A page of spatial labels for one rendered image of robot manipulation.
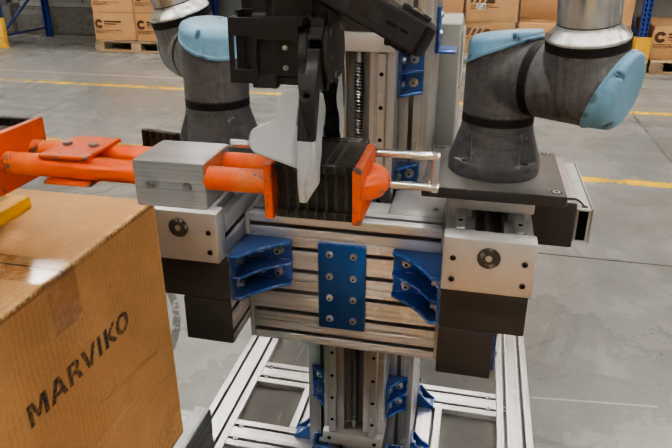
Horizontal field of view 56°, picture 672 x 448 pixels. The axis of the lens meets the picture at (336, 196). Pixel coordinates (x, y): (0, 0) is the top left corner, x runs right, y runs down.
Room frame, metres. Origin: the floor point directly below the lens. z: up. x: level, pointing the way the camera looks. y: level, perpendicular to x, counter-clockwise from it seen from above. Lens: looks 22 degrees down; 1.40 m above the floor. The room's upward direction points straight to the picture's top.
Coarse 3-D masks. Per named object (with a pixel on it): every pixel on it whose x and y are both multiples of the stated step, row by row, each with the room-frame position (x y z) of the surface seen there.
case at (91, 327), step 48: (48, 192) 0.81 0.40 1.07; (0, 240) 0.66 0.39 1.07; (48, 240) 0.66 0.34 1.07; (96, 240) 0.66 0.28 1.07; (144, 240) 0.75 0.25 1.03; (0, 288) 0.55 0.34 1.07; (48, 288) 0.57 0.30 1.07; (96, 288) 0.64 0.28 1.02; (144, 288) 0.73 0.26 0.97; (0, 336) 0.50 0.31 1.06; (48, 336) 0.55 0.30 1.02; (96, 336) 0.62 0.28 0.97; (144, 336) 0.72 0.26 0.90; (0, 384) 0.48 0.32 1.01; (48, 384) 0.54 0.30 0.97; (96, 384) 0.61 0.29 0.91; (144, 384) 0.70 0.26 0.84; (0, 432) 0.47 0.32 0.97; (48, 432) 0.52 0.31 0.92; (96, 432) 0.59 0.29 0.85; (144, 432) 0.68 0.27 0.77
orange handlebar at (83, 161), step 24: (48, 144) 0.60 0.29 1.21; (72, 144) 0.58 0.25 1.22; (96, 144) 0.57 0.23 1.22; (24, 168) 0.56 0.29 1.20; (48, 168) 0.55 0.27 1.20; (72, 168) 0.55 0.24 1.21; (96, 168) 0.54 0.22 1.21; (120, 168) 0.54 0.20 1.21; (216, 168) 0.52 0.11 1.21; (240, 168) 0.52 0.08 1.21; (384, 168) 0.52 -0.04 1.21; (384, 192) 0.50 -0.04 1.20
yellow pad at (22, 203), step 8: (0, 200) 0.74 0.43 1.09; (8, 200) 0.74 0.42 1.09; (16, 200) 0.74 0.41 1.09; (24, 200) 0.75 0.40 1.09; (0, 208) 0.72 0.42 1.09; (8, 208) 0.72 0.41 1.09; (16, 208) 0.73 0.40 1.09; (24, 208) 0.75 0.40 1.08; (0, 216) 0.70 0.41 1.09; (8, 216) 0.72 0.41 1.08; (16, 216) 0.73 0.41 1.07; (0, 224) 0.70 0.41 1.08
